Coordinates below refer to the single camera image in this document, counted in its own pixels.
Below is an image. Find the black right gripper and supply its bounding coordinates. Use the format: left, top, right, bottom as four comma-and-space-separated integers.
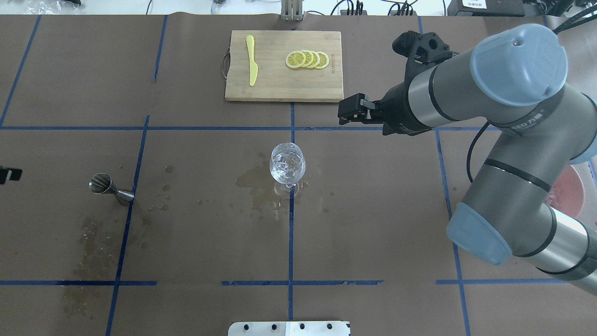
338, 83, 431, 136

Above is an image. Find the steel double jigger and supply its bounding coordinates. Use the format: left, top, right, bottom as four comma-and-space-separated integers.
88, 173, 135, 206

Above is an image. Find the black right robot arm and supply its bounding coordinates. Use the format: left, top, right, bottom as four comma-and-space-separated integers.
338, 24, 597, 295

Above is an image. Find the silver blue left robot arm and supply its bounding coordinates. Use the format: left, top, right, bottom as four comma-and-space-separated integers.
0, 166, 23, 185

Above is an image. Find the clear wine glass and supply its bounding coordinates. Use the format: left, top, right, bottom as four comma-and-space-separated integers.
269, 142, 306, 199

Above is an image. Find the lemon slice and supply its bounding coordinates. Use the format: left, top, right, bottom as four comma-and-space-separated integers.
300, 50, 314, 68
315, 51, 330, 70
285, 51, 307, 70
306, 50, 320, 69

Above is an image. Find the bamboo cutting board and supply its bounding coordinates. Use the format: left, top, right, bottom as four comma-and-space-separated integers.
225, 30, 345, 104

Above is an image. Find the yellow plastic knife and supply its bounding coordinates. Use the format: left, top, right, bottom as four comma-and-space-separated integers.
246, 35, 259, 86

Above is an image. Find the black power adapter box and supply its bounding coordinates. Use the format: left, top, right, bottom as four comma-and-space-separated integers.
446, 0, 525, 17

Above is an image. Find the pink plastic bowl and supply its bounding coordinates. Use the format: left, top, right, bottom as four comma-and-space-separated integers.
544, 165, 585, 218

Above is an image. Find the clear plastic bag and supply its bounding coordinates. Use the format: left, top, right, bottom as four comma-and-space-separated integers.
23, 0, 76, 15

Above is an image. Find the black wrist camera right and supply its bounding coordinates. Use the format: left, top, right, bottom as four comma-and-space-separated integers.
392, 30, 459, 83

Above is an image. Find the aluminium frame post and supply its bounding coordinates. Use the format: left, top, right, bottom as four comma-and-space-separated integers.
281, 0, 304, 22

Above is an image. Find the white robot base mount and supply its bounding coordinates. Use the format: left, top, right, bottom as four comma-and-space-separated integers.
228, 321, 352, 336

